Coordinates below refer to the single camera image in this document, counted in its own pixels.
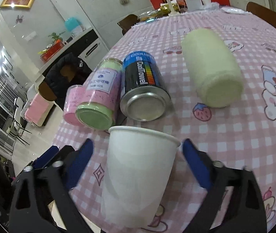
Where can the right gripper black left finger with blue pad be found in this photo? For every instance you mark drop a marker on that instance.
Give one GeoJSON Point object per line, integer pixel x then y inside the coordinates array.
{"type": "Point", "coordinates": [41, 200]}

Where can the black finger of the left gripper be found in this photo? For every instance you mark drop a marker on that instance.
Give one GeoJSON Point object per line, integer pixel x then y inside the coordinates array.
{"type": "Point", "coordinates": [65, 154]}

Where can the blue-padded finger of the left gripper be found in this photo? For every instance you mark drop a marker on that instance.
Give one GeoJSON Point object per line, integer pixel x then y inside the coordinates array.
{"type": "Point", "coordinates": [41, 161]}

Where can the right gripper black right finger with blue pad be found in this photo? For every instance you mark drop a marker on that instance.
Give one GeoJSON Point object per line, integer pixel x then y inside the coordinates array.
{"type": "Point", "coordinates": [245, 211]}

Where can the white paper cup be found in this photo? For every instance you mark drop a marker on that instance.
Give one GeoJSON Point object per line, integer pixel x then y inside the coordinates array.
{"type": "Point", "coordinates": [139, 164]}

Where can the pink plastic cup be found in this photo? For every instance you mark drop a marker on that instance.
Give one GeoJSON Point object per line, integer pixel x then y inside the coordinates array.
{"type": "Point", "coordinates": [72, 100]}

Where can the pink cloth on sofa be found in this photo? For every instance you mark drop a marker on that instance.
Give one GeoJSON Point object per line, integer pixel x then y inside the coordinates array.
{"type": "Point", "coordinates": [38, 110]}

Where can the pink green lidded jar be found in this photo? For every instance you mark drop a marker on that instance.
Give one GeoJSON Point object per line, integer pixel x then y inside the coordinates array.
{"type": "Point", "coordinates": [100, 99]}

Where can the black jacket on chair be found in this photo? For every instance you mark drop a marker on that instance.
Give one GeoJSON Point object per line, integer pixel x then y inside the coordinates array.
{"type": "Point", "coordinates": [68, 71]}

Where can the pink checkered tablecloth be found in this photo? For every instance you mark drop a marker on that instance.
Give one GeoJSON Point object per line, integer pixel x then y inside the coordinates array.
{"type": "Point", "coordinates": [243, 134]}

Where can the blue black metal can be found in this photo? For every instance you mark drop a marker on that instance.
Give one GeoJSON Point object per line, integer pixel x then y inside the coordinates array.
{"type": "Point", "coordinates": [144, 96]}

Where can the white black sideboard cabinet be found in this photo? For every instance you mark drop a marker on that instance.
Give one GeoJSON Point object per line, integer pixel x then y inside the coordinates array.
{"type": "Point", "coordinates": [88, 46]}

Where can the red planter with plant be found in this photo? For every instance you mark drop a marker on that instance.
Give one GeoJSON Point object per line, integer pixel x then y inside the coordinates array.
{"type": "Point", "coordinates": [51, 49]}

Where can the teal white humidifier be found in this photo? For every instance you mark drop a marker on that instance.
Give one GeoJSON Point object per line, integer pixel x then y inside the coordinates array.
{"type": "Point", "coordinates": [74, 26]}

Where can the pale green rolled towel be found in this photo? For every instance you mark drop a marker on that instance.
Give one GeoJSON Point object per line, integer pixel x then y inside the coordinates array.
{"type": "Point", "coordinates": [213, 69]}

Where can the brown chair far left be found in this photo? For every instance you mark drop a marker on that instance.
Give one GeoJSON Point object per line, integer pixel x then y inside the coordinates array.
{"type": "Point", "coordinates": [126, 23]}

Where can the brown chair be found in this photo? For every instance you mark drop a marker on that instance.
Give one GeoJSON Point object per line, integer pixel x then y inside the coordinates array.
{"type": "Point", "coordinates": [126, 23]}
{"type": "Point", "coordinates": [262, 12]}

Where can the white tissue box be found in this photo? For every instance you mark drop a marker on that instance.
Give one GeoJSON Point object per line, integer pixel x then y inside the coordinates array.
{"type": "Point", "coordinates": [193, 5]}

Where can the brown chair right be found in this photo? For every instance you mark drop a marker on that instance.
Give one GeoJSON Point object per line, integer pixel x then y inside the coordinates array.
{"type": "Point", "coordinates": [262, 12]}

